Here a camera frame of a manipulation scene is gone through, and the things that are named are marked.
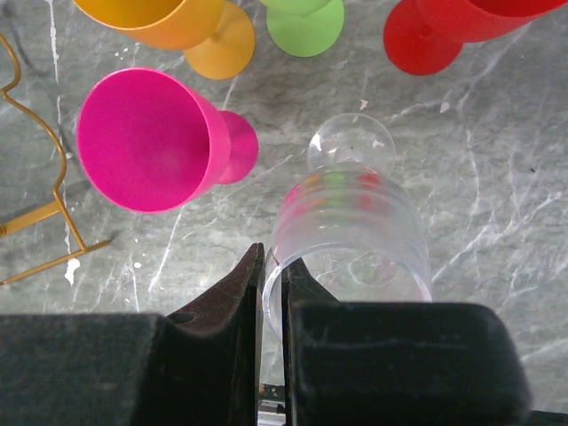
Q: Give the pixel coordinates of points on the pink plastic wine glass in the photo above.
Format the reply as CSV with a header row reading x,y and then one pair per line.
x,y
150,144

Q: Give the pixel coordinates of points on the red plastic wine glass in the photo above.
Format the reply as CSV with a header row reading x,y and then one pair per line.
x,y
424,37

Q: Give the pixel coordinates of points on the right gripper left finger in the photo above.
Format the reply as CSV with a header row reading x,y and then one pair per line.
x,y
197,366

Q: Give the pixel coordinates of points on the orange plastic wine glass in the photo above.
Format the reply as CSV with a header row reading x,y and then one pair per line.
x,y
217,37

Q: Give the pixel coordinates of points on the green plastic wine glass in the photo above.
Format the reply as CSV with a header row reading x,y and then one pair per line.
x,y
304,28

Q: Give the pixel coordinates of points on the clear wine glass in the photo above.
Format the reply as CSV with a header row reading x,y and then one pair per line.
x,y
356,229

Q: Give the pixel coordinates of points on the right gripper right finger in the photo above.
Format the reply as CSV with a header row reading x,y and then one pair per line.
x,y
354,363

